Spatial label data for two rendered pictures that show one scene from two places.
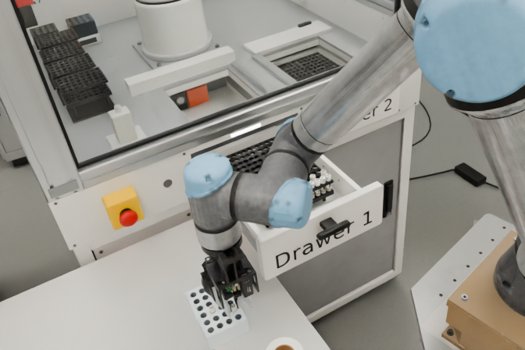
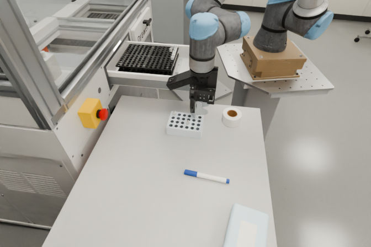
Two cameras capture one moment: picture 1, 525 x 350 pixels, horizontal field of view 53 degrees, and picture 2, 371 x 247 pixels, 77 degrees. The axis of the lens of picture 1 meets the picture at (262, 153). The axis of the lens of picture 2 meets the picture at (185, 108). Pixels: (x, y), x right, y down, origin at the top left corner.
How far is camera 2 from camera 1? 0.75 m
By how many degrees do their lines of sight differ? 44
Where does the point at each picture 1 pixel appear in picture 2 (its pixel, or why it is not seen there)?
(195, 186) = (212, 27)
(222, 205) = (221, 35)
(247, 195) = (229, 23)
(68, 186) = (60, 111)
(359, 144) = not seen: hidden behind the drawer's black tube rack
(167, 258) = (128, 128)
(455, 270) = (231, 63)
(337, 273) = not seen: hidden behind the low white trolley
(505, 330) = (279, 58)
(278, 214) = (244, 27)
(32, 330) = (102, 212)
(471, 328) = (266, 66)
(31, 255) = not seen: outside the picture
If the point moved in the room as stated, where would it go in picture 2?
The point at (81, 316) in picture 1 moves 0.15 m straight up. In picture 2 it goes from (122, 181) to (111, 151)
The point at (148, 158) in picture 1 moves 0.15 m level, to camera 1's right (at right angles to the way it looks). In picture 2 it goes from (89, 74) to (122, 54)
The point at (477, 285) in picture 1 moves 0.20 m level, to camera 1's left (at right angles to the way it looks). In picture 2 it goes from (258, 52) to (240, 74)
